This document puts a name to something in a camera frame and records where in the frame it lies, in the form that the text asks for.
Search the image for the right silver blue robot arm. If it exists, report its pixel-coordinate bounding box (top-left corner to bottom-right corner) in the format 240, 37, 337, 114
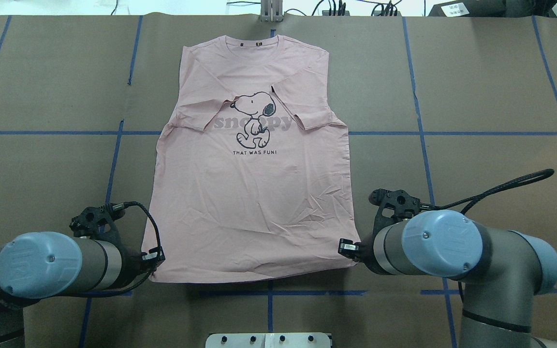
338, 210, 557, 348

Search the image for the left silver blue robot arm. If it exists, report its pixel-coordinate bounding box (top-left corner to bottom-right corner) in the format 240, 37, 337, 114
0, 232, 164, 348

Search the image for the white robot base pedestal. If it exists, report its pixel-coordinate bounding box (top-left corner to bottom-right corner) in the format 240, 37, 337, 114
205, 332, 334, 348

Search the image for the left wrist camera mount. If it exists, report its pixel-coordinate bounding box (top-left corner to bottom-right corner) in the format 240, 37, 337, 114
69, 203, 125, 246

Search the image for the aluminium frame post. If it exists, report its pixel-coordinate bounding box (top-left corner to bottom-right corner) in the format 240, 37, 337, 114
259, 0, 284, 22

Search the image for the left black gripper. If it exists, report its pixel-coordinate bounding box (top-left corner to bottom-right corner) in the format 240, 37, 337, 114
119, 245, 165, 288

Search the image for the pink Snoopy t-shirt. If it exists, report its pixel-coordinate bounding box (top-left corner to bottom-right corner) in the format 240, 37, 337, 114
149, 35, 360, 284

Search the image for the black cable bundle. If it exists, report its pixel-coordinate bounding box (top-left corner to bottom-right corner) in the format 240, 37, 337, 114
283, 0, 405, 17

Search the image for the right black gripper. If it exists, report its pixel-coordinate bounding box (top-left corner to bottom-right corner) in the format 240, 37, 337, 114
338, 231, 380, 266

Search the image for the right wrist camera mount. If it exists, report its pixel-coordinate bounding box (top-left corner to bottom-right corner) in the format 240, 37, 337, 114
368, 188, 436, 235

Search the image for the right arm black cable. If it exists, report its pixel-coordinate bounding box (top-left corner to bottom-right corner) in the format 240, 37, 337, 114
419, 169, 555, 303

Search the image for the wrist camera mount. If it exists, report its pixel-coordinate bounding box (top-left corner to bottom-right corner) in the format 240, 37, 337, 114
69, 203, 125, 246
368, 188, 436, 235

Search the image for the black box with label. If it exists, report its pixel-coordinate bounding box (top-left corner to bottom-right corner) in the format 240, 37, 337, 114
426, 0, 507, 17

